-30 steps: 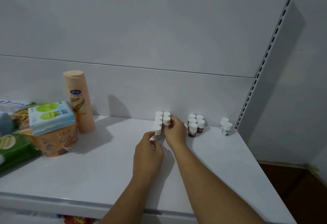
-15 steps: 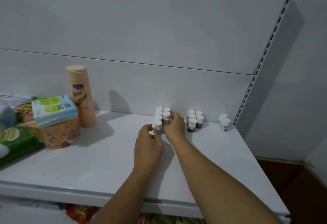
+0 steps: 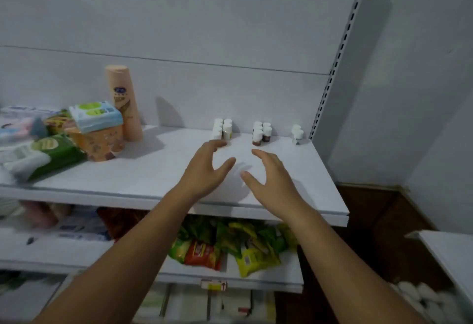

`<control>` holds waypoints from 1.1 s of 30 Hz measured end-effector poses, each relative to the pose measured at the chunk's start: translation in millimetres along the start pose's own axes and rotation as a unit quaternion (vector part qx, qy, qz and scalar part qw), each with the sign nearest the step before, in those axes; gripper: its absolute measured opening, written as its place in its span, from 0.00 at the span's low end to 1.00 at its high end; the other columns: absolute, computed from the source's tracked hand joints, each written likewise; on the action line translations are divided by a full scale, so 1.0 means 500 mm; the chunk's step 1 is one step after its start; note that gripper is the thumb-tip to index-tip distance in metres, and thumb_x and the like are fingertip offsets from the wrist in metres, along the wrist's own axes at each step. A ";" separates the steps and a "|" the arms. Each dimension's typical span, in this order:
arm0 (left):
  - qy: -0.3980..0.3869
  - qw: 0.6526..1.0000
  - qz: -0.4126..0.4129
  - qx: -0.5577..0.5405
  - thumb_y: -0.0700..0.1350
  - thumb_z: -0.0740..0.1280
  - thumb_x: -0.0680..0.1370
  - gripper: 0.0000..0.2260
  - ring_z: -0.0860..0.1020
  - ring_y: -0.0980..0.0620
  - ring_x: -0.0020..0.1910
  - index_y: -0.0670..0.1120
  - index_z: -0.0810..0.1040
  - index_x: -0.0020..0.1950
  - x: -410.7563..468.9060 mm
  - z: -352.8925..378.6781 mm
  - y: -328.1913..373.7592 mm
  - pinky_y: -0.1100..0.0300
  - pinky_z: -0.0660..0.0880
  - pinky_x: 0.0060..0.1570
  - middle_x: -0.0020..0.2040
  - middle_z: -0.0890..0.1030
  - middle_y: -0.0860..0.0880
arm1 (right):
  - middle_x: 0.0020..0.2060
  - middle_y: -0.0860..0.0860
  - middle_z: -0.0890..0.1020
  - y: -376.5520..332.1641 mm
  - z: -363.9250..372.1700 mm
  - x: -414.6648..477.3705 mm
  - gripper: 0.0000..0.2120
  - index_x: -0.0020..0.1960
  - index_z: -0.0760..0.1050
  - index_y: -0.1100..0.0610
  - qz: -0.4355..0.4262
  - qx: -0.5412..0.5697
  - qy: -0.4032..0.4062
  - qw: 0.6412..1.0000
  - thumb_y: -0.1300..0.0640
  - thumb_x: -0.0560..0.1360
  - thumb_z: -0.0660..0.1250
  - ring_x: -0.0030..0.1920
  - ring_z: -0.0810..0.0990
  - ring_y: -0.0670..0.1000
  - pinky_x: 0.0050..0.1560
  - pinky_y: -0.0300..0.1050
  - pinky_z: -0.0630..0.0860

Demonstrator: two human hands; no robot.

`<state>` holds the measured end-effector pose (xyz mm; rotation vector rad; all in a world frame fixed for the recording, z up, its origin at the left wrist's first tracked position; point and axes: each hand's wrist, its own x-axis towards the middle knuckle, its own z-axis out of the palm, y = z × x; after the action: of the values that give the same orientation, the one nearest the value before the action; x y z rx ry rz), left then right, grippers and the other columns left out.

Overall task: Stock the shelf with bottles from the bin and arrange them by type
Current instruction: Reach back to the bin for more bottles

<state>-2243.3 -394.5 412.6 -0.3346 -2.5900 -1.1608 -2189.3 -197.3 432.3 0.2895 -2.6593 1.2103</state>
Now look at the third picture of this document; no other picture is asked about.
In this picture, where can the person's left hand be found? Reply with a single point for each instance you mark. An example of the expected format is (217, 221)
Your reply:
(201, 176)

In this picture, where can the person's right hand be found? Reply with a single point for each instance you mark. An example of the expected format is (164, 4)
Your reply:
(281, 194)

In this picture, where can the person's left forearm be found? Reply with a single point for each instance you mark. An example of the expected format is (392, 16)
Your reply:
(129, 261)

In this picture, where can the person's right forearm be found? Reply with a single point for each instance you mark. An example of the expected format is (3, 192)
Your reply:
(351, 272)

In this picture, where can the orange tissue box pack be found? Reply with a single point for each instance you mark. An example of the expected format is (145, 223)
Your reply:
(103, 146)

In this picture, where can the pile of snack bags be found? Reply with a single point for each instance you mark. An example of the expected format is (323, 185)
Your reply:
(236, 246)

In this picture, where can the beige paper cup tube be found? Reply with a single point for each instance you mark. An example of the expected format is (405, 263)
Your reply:
(123, 102)

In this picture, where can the red yellow price tag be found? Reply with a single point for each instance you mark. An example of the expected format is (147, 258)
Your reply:
(213, 285)

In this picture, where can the blue green wipes pack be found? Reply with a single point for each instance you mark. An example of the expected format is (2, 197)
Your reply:
(96, 115)

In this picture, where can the row of pale flat packs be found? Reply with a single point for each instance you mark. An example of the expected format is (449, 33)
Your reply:
(221, 305)

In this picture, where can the blue tissue packs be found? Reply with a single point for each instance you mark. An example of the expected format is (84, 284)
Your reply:
(81, 224)

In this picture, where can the green orange snack packet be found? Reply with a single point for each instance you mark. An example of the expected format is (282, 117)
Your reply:
(57, 122)

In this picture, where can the pink packs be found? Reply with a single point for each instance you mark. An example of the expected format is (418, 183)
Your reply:
(37, 213)

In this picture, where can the stack of white heart-lid jars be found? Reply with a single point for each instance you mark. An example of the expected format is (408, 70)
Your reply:
(425, 298)

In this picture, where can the white packs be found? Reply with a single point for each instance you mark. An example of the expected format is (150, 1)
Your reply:
(18, 131)

